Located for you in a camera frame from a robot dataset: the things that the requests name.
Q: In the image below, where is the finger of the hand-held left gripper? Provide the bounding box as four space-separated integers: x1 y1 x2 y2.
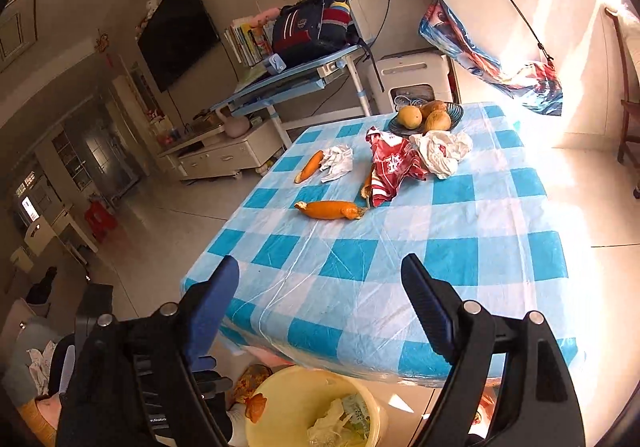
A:
194 367 234 400

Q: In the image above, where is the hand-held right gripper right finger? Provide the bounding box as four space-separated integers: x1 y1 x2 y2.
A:
401 253 586 447

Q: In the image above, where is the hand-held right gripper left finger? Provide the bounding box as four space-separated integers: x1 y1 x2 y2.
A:
56 255 241 447

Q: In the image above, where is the yellow plastic bin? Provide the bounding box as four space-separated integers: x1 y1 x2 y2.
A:
245 366 388 447

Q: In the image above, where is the orange peel strip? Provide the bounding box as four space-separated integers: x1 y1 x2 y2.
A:
361 167 376 208

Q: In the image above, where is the orange carrot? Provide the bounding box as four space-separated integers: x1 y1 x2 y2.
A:
294 150 326 184
294 200 366 220

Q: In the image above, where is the red printed packaging bag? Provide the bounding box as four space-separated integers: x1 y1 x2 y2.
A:
365 126 430 208

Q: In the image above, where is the white plastic bag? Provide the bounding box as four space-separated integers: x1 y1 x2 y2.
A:
410 129 473 179

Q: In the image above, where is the white tissue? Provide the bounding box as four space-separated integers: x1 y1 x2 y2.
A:
320 144 354 184

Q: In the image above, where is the orange scrap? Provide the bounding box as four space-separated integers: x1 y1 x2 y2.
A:
247 394 269 424

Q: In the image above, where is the blue checkered tablecloth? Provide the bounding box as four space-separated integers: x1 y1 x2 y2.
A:
180 102 581 385

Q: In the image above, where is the red plastic stool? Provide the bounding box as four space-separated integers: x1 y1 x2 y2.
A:
84 202 118 243

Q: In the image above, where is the white TV cabinet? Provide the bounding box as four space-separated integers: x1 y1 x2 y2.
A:
157 119 286 180

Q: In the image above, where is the yellow mango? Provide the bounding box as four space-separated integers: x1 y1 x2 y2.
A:
424 110 452 134
397 106 423 130

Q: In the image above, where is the pink vase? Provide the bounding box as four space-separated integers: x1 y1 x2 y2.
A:
215 105 251 138

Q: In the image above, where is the dark glass fruit plate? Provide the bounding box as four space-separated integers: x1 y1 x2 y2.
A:
387 102 464 136

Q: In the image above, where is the white plastic stool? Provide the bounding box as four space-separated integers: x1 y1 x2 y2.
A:
370 49 458 115

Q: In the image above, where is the blue study desk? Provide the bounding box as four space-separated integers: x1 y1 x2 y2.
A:
210 39 376 148

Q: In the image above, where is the row of books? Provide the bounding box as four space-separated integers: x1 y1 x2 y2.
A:
223 17 273 68

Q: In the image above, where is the wooden chair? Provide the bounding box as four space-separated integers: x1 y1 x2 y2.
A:
604 7 640 162

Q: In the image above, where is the black flat screen TV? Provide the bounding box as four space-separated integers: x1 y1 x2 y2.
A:
137 0 222 94

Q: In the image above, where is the dark blue backpack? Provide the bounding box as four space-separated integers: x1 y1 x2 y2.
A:
271 0 361 55

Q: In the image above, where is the printed drawstring bag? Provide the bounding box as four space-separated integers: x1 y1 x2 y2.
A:
419 0 563 116

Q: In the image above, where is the red knot wall ornament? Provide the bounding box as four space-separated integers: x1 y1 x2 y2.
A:
95 29 116 70

